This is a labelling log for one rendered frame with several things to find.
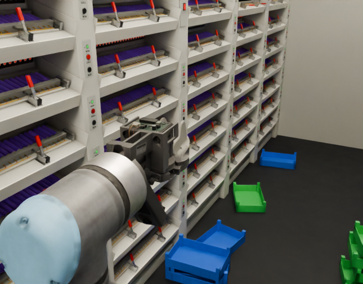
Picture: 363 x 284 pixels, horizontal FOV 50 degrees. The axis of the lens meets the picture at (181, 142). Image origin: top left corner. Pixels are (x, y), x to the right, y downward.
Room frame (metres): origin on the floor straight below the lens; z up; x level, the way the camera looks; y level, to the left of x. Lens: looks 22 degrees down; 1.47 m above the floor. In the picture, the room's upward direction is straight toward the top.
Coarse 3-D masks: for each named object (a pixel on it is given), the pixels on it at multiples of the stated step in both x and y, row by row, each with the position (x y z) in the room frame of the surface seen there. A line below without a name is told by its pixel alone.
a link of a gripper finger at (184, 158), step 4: (188, 148) 0.60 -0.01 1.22; (184, 152) 0.58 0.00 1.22; (188, 152) 0.60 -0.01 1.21; (172, 156) 0.57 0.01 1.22; (176, 156) 0.57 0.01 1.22; (180, 156) 0.57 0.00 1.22; (184, 156) 0.57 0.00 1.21; (188, 156) 0.58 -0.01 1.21; (176, 160) 0.55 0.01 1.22; (180, 160) 0.55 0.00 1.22; (184, 160) 0.55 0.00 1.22; (188, 160) 0.57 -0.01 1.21; (176, 164) 0.55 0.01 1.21; (180, 164) 0.55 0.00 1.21; (184, 164) 0.55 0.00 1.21; (188, 164) 0.56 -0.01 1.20; (176, 168) 0.53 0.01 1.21; (180, 168) 0.54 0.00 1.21; (184, 168) 0.55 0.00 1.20; (172, 172) 0.54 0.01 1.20; (176, 172) 0.54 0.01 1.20
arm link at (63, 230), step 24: (96, 168) 0.41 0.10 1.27; (48, 192) 0.36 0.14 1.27; (72, 192) 0.36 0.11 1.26; (96, 192) 0.38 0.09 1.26; (120, 192) 0.40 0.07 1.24; (24, 216) 0.32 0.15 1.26; (48, 216) 0.32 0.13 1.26; (72, 216) 0.33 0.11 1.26; (96, 216) 0.35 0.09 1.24; (120, 216) 0.39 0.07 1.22; (0, 240) 0.33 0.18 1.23; (24, 240) 0.31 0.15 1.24; (48, 240) 0.30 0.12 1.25; (72, 240) 0.32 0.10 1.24; (96, 240) 0.34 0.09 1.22; (24, 264) 0.31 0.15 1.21; (48, 264) 0.30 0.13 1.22; (72, 264) 0.31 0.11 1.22; (96, 264) 0.34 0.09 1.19
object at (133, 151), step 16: (128, 128) 0.53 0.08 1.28; (144, 128) 0.53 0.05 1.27; (160, 128) 0.53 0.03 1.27; (176, 128) 0.55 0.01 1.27; (112, 144) 0.47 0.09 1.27; (128, 144) 0.47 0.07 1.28; (144, 144) 0.49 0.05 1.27; (160, 144) 0.51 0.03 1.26; (144, 160) 0.50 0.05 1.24; (160, 160) 0.51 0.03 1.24; (144, 176) 0.46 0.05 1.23; (160, 176) 0.51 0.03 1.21
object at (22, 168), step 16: (32, 128) 1.29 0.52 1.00; (48, 128) 1.31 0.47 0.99; (64, 128) 1.32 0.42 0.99; (0, 144) 1.15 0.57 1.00; (16, 144) 1.18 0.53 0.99; (32, 144) 1.19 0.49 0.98; (48, 144) 1.23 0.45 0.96; (64, 144) 1.27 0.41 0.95; (80, 144) 1.30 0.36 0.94; (0, 160) 1.07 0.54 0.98; (16, 160) 1.12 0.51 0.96; (32, 160) 1.14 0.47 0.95; (48, 160) 1.15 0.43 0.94; (64, 160) 1.20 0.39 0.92; (0, 176) 1.03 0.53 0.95; (16, 176) 1.05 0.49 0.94; (32, 176) 1.08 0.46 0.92; (0, 192) 0.98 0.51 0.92; (16, 192) 1.03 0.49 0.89
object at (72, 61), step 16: (32, 0) 1.38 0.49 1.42; (48, 0) 1.34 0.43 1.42; (64, 0) 1.31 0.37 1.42; (80, 32) 1.32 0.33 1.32; (80, 48) 1.31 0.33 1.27; (64, 64) 1.33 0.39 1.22; (80, 64) 1.31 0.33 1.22; (96, 64) 1.38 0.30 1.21; (96, 80) 1.37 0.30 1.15; (96, 96) 1.36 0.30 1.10; (64, 112) 1.34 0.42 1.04; (80, 112) 1.30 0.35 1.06; (80, 128) 1.31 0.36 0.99; (96, 128) 1.35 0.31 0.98; (96, 144) 1.34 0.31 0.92; (80, 160) 1.31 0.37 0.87; (112, 256) 1.38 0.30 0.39; (112, 272) 1.37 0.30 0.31
